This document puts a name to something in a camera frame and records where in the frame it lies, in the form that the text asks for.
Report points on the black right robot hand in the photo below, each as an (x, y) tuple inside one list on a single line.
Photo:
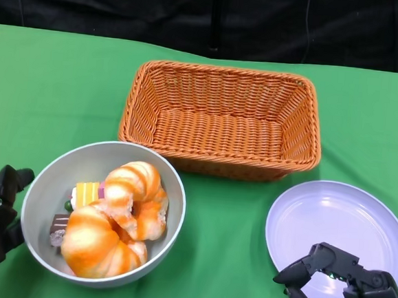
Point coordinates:
[(373, 294)]

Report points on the chocolate layered cake slice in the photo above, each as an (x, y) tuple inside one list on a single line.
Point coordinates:
[(59, 222)]

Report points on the yellow layered cake slice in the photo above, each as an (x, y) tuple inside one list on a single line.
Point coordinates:
[(87, 193)]

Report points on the magenta pink cake slice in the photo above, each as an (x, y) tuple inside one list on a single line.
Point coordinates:
[(101, 189)]

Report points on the pale grey-green bowl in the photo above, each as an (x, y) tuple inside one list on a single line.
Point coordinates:
[(91, 161)]

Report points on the lavender round plate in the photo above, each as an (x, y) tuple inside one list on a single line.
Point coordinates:
[(335, 215)]

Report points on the orange wicker basket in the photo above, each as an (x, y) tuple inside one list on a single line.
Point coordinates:
[(220, 137)]

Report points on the green tablecloth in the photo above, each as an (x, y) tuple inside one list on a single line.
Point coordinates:
[(51, 92)]

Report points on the black backdrop cloth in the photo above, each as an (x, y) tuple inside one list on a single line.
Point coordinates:
[(127, 5)]

